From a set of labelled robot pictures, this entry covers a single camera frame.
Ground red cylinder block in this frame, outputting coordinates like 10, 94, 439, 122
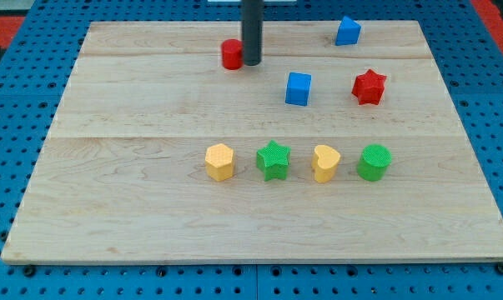
221, 39, 244, 70

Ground green star block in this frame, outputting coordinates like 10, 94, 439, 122
256, 140, 291, 181

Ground yellow hexagon block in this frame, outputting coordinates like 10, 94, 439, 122
204, 143, 235, 182

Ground light wooden board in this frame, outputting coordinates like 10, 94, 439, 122
2, 21, 503, 265

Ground yellow heart block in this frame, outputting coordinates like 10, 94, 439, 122
311, 144, 341, 183

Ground blue cube block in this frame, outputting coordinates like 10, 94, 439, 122
285, 72, 312, 106

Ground green cylinder block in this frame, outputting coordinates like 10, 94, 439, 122
356, 144, 393, 182

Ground red star block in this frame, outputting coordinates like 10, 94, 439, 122
351, 69, 387, 105

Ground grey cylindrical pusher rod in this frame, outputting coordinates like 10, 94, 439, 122
240, 0, 264, 66

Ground blue triangular prism block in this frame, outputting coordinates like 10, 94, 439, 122
334, 16, 361, 46

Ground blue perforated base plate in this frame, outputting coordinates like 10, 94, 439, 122
0, 1, 503, 299

